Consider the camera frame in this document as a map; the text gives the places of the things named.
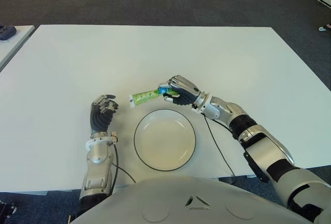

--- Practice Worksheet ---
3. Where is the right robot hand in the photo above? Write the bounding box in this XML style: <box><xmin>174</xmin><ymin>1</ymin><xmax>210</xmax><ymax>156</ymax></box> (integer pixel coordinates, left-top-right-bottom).
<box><xmin>158</xmin><ymin>74</ymin><xmax>208</xmax><ymax>107</ymax></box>

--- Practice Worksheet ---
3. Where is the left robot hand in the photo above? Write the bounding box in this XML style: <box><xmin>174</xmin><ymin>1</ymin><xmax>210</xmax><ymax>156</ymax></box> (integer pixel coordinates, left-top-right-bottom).
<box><xmin>89</xmin><ymin>94</ymin><xmax>120</xmax><ymax>135</ymax></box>

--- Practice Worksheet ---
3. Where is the green toothpaste tube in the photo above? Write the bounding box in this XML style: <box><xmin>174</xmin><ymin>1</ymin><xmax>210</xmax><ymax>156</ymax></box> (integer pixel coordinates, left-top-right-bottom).
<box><xmin>128</xmin><ymin>86</ymin><xmax>179</xmax><ymax>109</ymax></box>

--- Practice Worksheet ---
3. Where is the white plate with black rim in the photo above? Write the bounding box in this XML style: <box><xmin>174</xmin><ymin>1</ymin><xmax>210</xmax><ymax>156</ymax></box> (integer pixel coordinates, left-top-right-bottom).
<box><xmin>133</xmin><ymin>108</ymin><xmax>197</xmax><ymax>172</ymax></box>

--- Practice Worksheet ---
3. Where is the grey robot torso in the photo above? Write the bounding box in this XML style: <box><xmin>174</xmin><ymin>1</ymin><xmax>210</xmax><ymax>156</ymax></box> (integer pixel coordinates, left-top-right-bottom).
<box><xmin>68</xmin><ymin>174</ymin><xmax>294</xmax><ymax>224</ymax></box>

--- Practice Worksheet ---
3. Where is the white side table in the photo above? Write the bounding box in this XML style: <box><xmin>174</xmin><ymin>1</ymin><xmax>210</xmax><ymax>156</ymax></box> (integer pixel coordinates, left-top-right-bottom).
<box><xmin>0</xmin><ymin>24</ymin><xmax>36</xmax><ymax>72</ymax></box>

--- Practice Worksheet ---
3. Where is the dark blue controller device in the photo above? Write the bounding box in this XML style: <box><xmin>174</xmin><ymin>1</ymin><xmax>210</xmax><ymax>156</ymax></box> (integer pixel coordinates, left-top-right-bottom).
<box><xmin>0</xmin><ymin>25</ymin><xmax>17</xmax><ymax>41</ymax></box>

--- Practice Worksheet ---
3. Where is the black metal base part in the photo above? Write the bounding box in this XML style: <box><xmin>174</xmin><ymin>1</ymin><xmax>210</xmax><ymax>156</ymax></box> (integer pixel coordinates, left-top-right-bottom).
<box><xmin>0</xmin><ymin>199</ymin><xmax>18</xmax><ymax>219</ymax></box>

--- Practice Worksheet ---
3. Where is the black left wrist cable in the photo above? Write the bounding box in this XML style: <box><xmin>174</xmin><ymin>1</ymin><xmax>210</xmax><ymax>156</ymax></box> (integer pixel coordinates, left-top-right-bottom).
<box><xmin>109</xmin><ymin>141</ymin><xmax>137</xmax><ymax>197</ymax></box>

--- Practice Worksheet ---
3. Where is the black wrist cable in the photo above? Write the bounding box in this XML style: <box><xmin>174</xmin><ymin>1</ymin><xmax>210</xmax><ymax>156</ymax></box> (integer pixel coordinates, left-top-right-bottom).
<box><xmin>202</xmin><ymin>113</ymin><xmax>236</xmax><ymax>184</ymax></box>
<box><xmin>109</xmin><ymin>141</ymin><xmax>137</xmax><ymax>197</ymax></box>

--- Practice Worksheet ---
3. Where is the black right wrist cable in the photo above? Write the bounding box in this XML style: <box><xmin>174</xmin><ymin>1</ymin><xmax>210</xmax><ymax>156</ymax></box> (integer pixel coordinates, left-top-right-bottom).
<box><xmin>202</xmin><ymin>113</ymin><xmax>236</xmax><ymax>184</ymax></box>

